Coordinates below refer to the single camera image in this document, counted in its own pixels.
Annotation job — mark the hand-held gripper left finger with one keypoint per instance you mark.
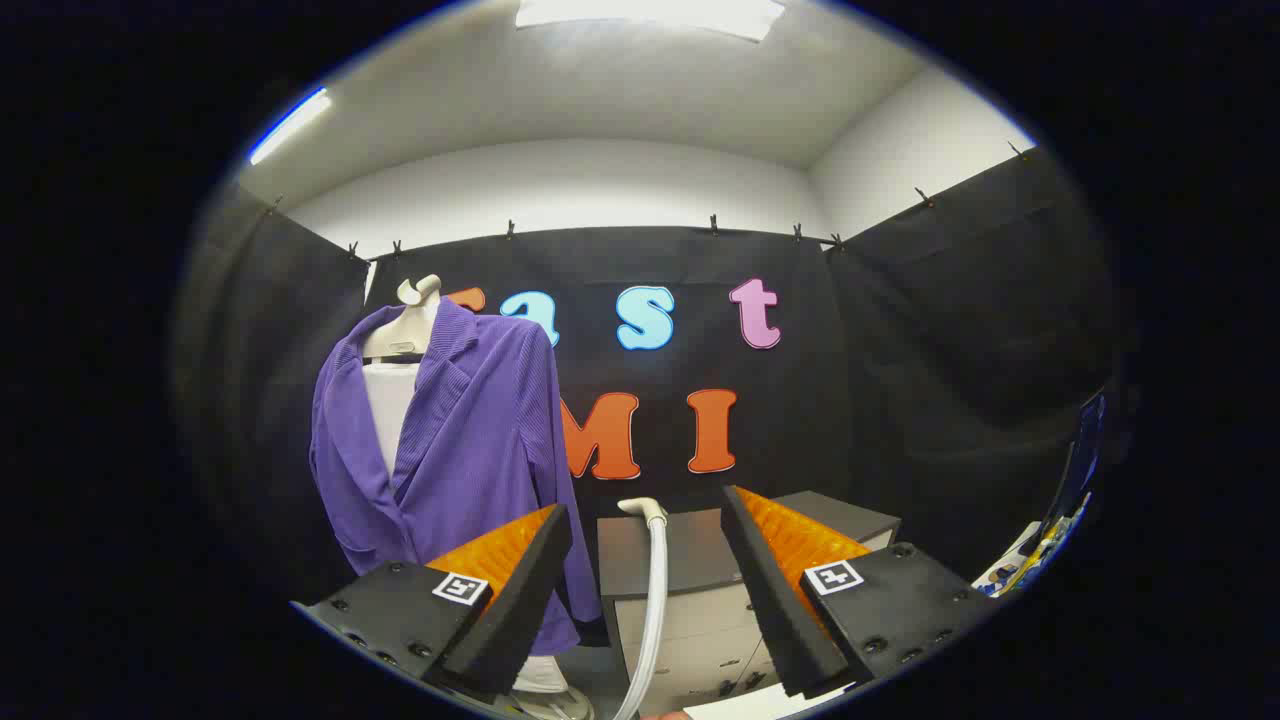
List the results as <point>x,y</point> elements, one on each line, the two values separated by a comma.
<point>520,620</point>

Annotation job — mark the white paper sheet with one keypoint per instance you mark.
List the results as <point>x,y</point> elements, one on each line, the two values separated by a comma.
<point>770,705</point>

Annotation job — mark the pile of colourful items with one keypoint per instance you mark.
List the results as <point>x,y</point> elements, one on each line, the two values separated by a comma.
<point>1040,555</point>

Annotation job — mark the row of black clips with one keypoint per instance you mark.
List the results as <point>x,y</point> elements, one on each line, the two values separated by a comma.
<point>713,222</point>

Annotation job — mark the beige plastic hanger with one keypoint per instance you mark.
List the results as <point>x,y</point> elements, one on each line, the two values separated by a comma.
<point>410,325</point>

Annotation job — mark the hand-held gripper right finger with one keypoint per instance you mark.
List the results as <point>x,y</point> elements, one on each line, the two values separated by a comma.
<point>775,610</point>

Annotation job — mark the white cabinet with grey top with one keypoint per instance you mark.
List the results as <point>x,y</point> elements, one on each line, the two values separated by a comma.
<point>690,620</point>

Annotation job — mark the ceiling light strip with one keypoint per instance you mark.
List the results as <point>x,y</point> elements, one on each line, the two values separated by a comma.
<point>290,125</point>

